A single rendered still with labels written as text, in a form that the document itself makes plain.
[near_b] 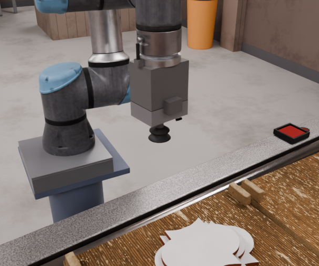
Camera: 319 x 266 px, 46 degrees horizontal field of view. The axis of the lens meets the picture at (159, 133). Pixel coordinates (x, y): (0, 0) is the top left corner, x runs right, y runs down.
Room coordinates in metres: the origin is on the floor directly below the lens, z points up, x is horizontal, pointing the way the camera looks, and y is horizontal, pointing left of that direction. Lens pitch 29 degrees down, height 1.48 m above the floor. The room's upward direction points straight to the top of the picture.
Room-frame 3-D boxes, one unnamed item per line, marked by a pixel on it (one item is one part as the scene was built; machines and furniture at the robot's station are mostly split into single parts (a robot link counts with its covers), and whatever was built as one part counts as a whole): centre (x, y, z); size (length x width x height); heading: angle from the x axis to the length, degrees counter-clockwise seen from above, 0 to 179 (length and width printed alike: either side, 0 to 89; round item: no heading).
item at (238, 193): (0.67, -0.18, 0.95); 0.06 x 0.02 x 0.03; 32
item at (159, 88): (0.61, 0.00, 1.23); 0.10 x 0.09 x 0.16; 39
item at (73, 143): (0.95, 0.27, 0.97); 0.15 x 0.15 x 0.10
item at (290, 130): (1.00, -0.40, 0.92); 0.06 x 0.06 x 0.01; 34
